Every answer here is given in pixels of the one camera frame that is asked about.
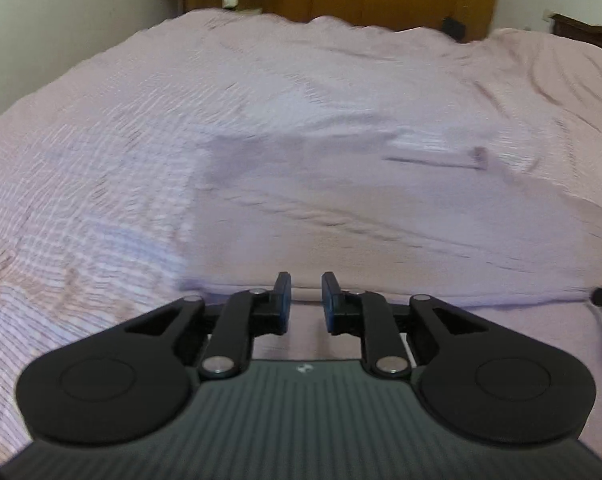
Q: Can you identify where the dark wooden headboard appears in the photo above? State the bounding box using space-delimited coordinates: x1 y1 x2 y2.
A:
551 12 602 63

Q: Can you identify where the small black object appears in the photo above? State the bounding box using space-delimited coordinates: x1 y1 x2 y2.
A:
441 16 466 42

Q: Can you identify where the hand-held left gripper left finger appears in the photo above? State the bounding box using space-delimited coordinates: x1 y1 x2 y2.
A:
126 271 292 380

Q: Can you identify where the lilac small garment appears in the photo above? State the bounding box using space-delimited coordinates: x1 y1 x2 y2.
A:
181 127 602 308

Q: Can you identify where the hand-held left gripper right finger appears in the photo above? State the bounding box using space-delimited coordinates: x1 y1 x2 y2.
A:
322 271 489 380

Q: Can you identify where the pink ribbed bedspread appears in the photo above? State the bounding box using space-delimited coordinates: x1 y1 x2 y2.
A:
0 10 602 466

